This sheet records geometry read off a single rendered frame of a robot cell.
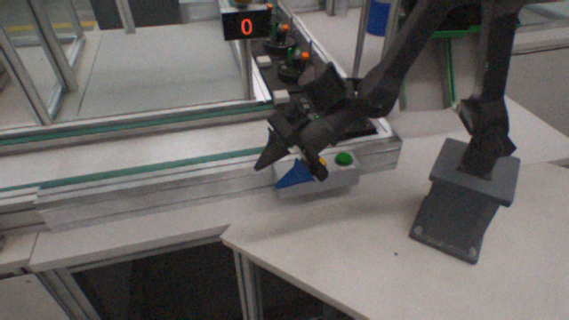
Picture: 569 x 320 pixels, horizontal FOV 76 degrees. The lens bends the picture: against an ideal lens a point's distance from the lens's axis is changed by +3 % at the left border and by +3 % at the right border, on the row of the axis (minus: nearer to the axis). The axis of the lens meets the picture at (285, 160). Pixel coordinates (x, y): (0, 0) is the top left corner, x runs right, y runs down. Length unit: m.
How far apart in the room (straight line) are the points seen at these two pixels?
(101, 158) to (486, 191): 0.92
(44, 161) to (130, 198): 0.31
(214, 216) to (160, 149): 0.27
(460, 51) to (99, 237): 1.09
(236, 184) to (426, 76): 0.62
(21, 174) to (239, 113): 0.58
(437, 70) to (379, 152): 0.30
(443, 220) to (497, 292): 0.17
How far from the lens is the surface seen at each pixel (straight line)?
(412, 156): 1.13
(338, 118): 0.65
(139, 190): 0.91
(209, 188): 0.91
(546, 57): 2.26
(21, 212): 1.01
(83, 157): 1.12
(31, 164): 1.17
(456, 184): 0.77
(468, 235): 0.86
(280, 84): 1.20
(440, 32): 1.01
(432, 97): 1.12
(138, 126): 1.12
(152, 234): 0.92
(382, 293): 0.81
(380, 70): 0.64
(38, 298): 1.13
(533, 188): 1.17
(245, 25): 1.00
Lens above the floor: 1.54
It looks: 40 degrees down
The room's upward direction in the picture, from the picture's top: straight up
